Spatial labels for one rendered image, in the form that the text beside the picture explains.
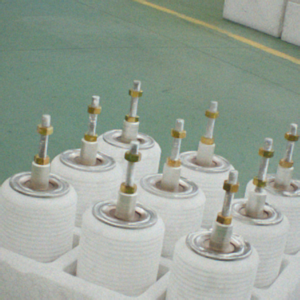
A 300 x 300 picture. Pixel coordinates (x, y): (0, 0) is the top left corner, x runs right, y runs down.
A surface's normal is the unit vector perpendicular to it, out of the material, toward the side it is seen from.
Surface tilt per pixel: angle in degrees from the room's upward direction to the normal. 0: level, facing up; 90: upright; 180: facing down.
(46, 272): 0
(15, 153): 0
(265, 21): 90
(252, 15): 90
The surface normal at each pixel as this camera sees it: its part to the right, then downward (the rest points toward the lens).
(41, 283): -0.44, 0.24
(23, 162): 0.14, -0.93
